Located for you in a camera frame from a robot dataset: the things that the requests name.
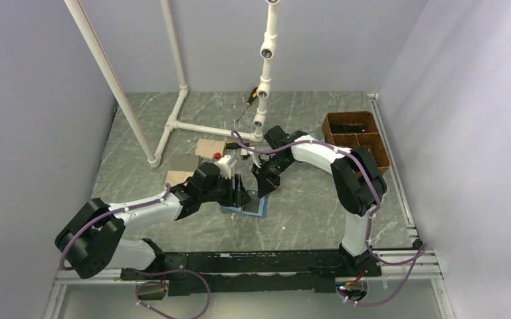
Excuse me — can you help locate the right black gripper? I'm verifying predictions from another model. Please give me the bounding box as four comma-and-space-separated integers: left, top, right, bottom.
252, 154, 294, 199

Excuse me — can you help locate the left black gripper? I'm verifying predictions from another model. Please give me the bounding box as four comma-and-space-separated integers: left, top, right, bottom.
200, 172, 253, 207

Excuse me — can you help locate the dark grey credit card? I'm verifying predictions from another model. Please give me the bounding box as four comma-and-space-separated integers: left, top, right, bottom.
243, 196, 264, 216

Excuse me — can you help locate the teal blue card holder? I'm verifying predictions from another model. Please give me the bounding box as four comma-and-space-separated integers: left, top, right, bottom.
220, 188, 270, 218

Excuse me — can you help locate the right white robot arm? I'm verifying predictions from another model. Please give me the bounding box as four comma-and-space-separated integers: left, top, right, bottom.
251, 126, 387, 276

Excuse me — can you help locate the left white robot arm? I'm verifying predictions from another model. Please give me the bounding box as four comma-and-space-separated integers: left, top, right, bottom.
54, 163, 251, 279

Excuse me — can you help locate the tan card holder upper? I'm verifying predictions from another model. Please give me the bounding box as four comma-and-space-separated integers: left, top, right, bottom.
195, 139, 225, 161

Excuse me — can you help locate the open green card holder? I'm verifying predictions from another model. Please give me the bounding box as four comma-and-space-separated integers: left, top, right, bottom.
307, 133, 325, 144

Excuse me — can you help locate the beige card holder lower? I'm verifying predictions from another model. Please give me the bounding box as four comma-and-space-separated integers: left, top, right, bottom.
165, 170, 194, 187

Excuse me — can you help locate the black yellow screwdriver near pipe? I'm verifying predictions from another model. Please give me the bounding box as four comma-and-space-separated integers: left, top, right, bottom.
224, 142, 243, 150

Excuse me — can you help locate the black yellow screwdriver far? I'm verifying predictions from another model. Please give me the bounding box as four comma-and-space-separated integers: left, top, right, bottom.
236, 87, 258, 122

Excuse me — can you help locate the brown wicker basket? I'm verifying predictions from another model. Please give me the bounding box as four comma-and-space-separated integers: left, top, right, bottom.
322, 111, 391, 174

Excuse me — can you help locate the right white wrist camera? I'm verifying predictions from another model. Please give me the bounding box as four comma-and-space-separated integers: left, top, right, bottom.
240, 149, 253, 160

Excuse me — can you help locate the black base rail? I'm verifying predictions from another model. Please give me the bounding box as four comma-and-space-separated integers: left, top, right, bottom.
120, 249, 382, 296

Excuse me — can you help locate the white PVC pipe frame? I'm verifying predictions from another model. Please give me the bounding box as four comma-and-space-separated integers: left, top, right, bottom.
64, 0, 282, 169

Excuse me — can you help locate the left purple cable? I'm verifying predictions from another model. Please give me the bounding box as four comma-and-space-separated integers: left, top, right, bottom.
56, 182, 212, 319

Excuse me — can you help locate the purple cable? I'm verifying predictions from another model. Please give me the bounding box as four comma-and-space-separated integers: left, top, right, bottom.
56, 182, 212, 319
231, 128, 428, 308

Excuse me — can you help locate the aluminium frame rail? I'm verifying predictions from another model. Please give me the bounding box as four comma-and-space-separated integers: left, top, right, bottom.
46, 218, 457, 318

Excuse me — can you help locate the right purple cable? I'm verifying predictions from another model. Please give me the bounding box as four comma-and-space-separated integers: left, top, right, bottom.
231, 128, 428, 308

